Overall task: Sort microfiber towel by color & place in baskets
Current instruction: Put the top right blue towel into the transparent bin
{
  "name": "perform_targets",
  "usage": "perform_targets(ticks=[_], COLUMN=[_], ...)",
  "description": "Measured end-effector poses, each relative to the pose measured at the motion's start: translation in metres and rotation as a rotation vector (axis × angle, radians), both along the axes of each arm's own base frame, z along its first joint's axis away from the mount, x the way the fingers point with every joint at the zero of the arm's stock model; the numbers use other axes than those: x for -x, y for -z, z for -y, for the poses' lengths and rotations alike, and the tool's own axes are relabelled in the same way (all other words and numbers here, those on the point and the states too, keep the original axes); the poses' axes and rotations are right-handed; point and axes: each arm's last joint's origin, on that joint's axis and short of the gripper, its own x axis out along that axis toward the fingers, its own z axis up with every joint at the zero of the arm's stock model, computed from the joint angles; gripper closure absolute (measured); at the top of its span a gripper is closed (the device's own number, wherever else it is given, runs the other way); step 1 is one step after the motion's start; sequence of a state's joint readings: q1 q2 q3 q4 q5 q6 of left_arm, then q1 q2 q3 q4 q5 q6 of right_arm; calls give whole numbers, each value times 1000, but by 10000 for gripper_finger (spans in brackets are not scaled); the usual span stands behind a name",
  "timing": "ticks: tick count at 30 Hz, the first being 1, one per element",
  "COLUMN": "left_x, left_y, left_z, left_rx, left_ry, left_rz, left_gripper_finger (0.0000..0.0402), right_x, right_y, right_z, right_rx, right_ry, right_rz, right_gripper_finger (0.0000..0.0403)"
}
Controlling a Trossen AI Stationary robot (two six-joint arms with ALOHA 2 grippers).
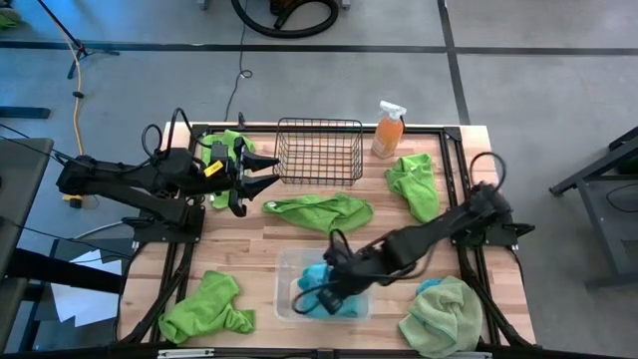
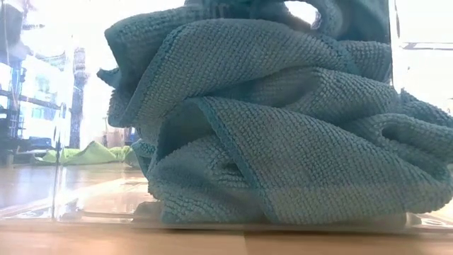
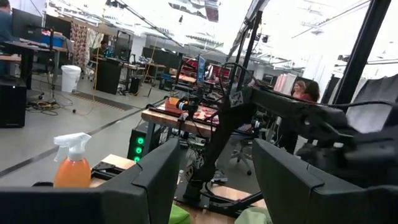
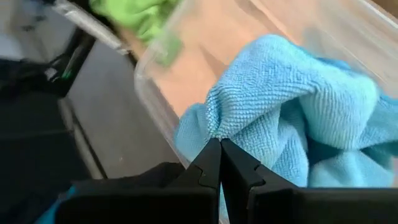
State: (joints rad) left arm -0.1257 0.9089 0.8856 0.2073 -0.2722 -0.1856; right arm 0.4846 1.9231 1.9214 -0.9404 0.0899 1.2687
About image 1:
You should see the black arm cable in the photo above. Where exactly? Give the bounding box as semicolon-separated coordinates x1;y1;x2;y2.
291;152;507;316
141;107;201;162

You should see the black wire basket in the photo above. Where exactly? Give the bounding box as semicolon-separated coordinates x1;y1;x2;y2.
273;117;365;187

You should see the black aluminium extrusion frame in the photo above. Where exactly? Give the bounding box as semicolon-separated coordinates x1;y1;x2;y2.
117;122;537;358

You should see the black vacuum hose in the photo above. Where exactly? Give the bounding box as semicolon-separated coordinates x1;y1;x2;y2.
229;0;340;40

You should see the black floor bar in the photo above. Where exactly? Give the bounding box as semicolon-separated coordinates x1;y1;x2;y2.
0;106;52;120

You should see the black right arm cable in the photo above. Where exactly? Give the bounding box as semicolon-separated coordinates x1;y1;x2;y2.
291;152;507;316

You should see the white paper sheet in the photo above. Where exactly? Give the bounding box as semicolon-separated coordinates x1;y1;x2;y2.
49;248;124;328

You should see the yellow floor cable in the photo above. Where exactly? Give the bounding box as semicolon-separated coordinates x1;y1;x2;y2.
52;19;86;208

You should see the orange spray bottle white trigger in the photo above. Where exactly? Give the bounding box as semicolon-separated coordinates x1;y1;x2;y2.
371;100;408;160

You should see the thin black floor cable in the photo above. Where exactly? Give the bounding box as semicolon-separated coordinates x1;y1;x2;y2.
223;0;254;124

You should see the dark grey desk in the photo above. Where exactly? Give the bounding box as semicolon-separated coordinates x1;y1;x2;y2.
549;124;638;290
0;137;55;280

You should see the black tripod stand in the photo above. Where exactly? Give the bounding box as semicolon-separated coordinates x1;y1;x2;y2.
34;0;121;81

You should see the green cloth on floor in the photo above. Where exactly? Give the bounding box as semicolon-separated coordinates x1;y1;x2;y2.
0;7;22;30

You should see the pale green microfiber towel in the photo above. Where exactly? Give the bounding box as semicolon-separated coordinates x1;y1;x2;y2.
397;275;484;359

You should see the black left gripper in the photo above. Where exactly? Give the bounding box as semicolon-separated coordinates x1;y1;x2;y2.
208;137;281;218

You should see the teal blue microfiber towel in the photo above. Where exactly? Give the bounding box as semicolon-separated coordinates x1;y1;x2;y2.
298;291;363;320

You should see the bright green microfiber towel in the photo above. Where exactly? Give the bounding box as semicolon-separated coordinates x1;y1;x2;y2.
200;129;257;210
158;270;256;345
262;192;375;234
384;153;441;224

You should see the clear plastic bin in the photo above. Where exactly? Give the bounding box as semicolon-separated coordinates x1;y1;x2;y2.
274;247;374;323

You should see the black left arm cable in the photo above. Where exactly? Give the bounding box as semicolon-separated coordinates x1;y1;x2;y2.
141;107;201;162

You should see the light blue microfiber towel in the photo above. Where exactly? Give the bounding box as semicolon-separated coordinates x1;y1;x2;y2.
416;277;445;296
297;262;334;300

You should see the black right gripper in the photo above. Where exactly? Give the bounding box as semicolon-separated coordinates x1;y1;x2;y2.
316;243;373;314

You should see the silver metal bracket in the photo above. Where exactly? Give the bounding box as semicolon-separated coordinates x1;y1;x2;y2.
157;348;215;359

